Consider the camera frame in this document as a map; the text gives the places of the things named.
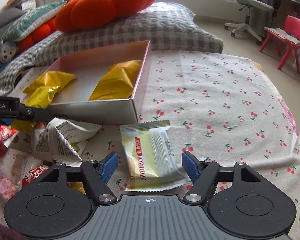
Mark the small red triangular packet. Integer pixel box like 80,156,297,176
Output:
0,125,18,158

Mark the small yellow snack packet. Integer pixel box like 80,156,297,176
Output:
25,86,61,109

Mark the white green leaf snack packet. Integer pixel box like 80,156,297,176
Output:
9,129,91,159

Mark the pale yellow white snack packet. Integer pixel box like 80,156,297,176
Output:
120,120,187,192

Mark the white text-printed snack pack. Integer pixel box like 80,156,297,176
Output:
32,118,102,167

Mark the red white snack packet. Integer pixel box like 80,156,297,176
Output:
21,164,49,188

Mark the yellow snack bag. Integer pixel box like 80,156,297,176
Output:
89,60,142,101
23,71,76,95

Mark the pink candy clear packet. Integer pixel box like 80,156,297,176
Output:
0,173,19,202

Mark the blue monkey plush toy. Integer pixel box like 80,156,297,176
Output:
0,40,18,73

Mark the cherry print bed sheet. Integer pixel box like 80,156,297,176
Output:
0,49,300,240

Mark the white open cardboard box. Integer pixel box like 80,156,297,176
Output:
43,39,153,126

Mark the small red pumpkin cushion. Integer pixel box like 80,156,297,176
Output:
16,17,56,54

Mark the green leaf pattern pillow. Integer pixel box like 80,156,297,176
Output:
1,1,66,42

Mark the orange pumpkin plush cushion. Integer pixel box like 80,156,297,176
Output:
55,0,156,33

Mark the grey checkered quilt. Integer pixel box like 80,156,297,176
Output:
0,2,223,96

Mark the red plastic child chair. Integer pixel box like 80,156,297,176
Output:
259,15,300,74

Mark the white office chair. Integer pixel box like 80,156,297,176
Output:
224,0,274,45

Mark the wooden desk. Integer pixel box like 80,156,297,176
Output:
273,0,300,28

